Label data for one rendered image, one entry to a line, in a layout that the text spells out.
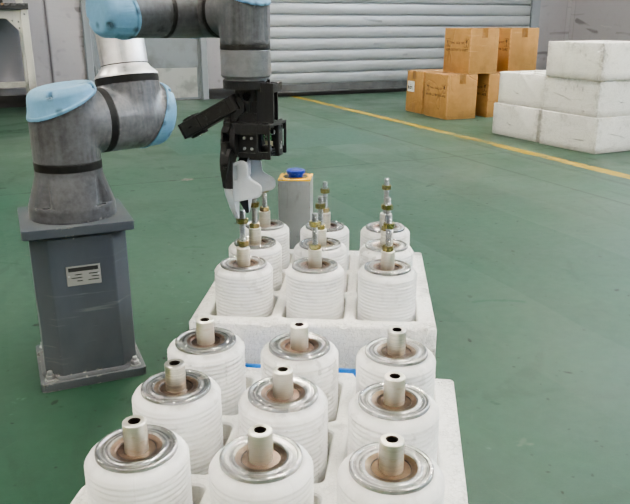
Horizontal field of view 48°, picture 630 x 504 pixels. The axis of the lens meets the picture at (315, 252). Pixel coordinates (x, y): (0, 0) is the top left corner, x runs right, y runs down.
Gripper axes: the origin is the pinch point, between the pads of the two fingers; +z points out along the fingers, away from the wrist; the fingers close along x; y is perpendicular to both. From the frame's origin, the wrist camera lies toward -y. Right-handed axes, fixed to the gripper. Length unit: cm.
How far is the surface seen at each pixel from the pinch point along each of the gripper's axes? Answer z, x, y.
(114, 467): 9, -55, 13
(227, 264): 9.4, -1.7, -1.5
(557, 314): 35, 58, 52
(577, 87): 3, 292, 55
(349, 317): 16.8, 0.3, 18.8
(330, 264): 9.4, 3.7, 14.5
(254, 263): 9.7, 0.9, 2.2
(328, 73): 15, 539, -157
